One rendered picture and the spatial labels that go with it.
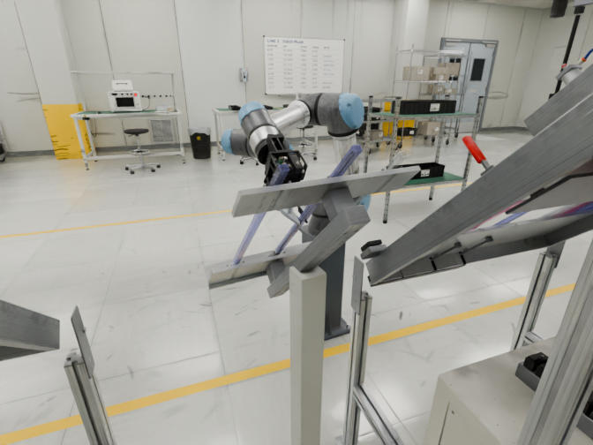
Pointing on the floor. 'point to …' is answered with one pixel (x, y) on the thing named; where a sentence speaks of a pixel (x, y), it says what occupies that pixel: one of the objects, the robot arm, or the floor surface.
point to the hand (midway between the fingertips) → (300, 221)
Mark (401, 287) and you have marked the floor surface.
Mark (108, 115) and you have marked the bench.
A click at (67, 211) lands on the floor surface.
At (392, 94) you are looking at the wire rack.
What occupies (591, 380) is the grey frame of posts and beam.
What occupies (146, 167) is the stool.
